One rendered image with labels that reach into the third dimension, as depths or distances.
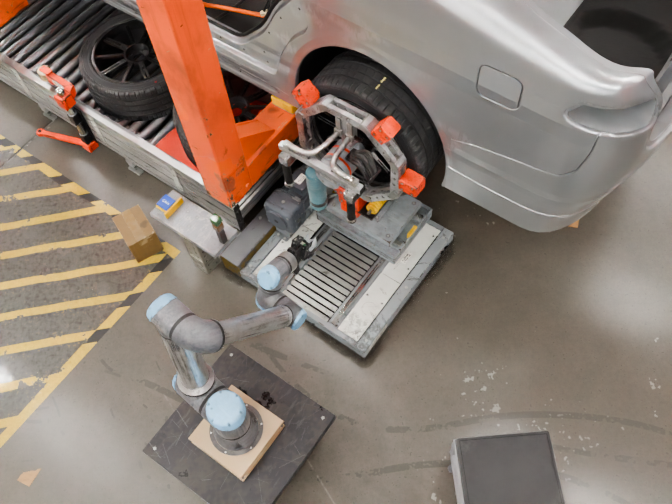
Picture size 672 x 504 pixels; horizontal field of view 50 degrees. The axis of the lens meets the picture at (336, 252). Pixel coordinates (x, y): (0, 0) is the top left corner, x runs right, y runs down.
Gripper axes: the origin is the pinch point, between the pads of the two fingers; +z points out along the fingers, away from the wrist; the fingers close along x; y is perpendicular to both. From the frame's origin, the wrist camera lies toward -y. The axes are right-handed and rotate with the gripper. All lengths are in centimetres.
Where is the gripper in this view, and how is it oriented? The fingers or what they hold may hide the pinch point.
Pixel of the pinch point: (313, 242)
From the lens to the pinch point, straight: 310.9
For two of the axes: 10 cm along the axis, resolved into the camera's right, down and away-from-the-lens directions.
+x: -8.5, -4.4, 3.0
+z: 5.0, -4.6, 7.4
